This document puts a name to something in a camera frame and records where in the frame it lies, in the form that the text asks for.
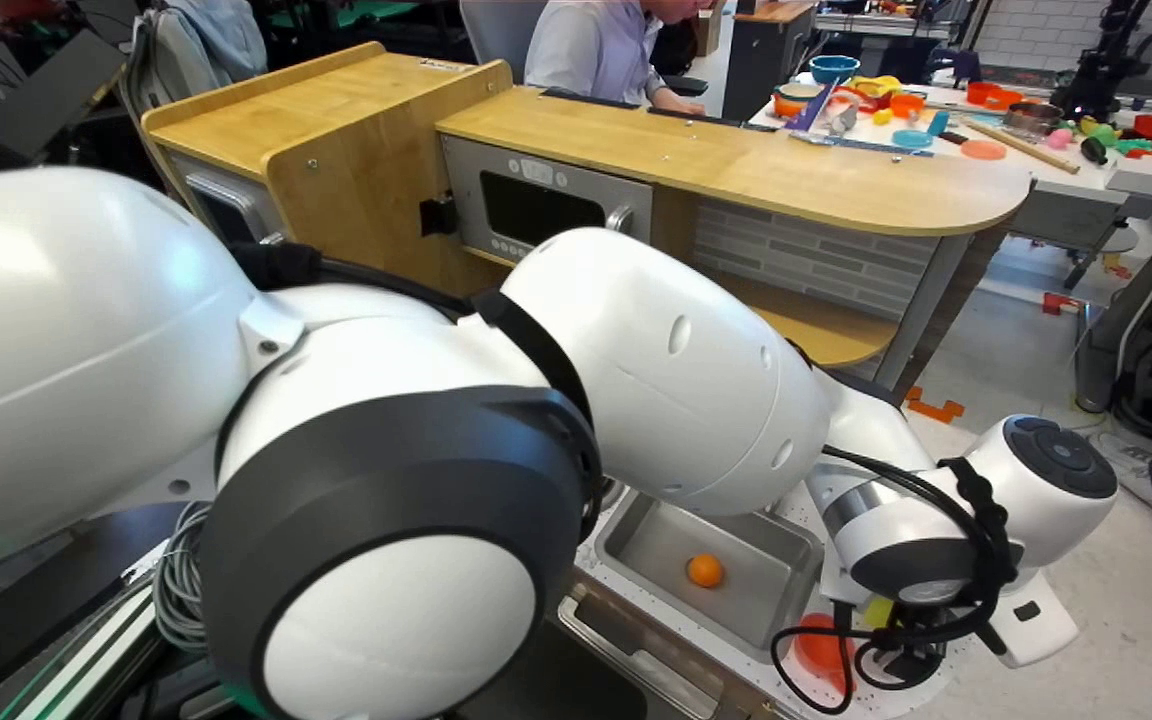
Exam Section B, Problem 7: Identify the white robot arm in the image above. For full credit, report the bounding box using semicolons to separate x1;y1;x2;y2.
0;167;1117;720

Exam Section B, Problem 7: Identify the wooden toy kitchen unit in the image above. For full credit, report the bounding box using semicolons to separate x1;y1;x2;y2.
137;36;1035;720

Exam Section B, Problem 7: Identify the silver toy sink basin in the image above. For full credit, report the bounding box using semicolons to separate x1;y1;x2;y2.
600;497;824;655

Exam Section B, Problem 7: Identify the toy microwave oven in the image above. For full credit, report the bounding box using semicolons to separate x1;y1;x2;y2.
446;137;658;261

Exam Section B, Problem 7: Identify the blue bowl on table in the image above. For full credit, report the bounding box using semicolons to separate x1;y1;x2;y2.
810;53;862;86

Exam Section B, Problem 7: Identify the orange ball toy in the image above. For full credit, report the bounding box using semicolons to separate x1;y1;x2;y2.
684;554;729;588

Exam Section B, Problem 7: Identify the seated person in background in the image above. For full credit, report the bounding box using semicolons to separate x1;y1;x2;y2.
524;0;717;115

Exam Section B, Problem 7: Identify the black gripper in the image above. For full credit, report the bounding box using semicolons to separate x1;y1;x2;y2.
856;601;990;689

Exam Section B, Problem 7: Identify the yellow lemon toy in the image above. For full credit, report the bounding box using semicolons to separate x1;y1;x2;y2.
863;598;898;632

